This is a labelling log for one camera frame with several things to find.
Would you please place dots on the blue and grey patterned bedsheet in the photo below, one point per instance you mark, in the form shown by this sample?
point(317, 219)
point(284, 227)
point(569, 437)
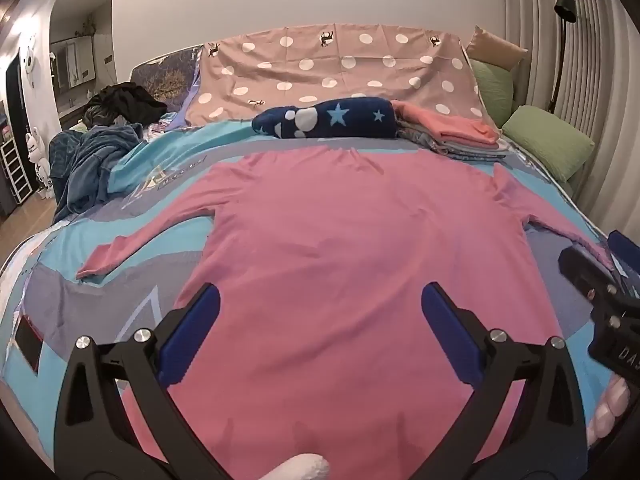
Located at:
point(225, 145)

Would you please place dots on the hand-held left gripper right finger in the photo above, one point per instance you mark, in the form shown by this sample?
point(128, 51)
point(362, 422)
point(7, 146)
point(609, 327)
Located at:
point(450, 330)

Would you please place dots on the small green pillow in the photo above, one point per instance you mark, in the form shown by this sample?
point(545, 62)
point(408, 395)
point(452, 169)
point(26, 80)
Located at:
point(495, 90)

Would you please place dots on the pink polka dot cloth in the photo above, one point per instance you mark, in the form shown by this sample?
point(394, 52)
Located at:
point(300, 85)

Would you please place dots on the white bear figurine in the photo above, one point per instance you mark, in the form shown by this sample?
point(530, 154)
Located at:
point(39, 160)

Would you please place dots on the black crumpled clothes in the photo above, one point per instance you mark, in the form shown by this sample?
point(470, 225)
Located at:
point(130, 102)

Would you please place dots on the person's right hand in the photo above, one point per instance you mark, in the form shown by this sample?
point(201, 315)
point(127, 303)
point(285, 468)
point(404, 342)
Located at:
point(610, 410)

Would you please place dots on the white bear wall decoration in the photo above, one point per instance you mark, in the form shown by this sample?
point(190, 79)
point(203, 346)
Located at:
point(30, 62)

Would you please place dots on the beige pillow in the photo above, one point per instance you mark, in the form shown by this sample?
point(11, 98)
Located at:
point(492, 47)

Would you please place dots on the navy star print rolled blanket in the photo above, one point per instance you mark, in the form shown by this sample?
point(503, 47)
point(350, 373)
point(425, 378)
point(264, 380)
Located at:
point(345, 120)

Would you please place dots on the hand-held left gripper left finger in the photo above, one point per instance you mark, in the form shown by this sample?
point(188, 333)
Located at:
point(192, 330)

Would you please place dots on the pink long-sleeve shirt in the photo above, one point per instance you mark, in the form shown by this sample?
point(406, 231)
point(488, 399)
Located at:
point(340, 260)

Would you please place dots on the beige curtain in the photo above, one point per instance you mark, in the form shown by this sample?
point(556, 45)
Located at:
point(600, 85)

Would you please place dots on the large green pillow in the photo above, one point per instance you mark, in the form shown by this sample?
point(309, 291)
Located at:
point(550, 145)

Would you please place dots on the white drawer rack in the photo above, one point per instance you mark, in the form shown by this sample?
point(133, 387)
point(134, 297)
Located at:
point(15, 170)

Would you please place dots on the dark blue crumpled blanket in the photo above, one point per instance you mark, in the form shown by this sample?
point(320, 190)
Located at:
point(90, 160)

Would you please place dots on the coral folded garment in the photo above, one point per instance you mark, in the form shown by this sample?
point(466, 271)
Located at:
point(445, 122)

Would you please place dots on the grey patterned folded clothes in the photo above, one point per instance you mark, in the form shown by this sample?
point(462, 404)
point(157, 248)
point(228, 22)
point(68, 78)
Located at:
point(460, 151)

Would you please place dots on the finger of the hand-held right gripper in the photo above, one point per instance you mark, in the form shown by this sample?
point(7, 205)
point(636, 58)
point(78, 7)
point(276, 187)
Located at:
point(625, 250)
point(580, 267)

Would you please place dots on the white fuzzy cloth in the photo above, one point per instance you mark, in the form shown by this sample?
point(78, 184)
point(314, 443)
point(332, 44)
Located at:
point(305, 467)

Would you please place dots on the black floor lamp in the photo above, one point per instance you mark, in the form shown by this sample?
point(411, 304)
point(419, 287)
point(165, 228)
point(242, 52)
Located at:
point(565, 7)

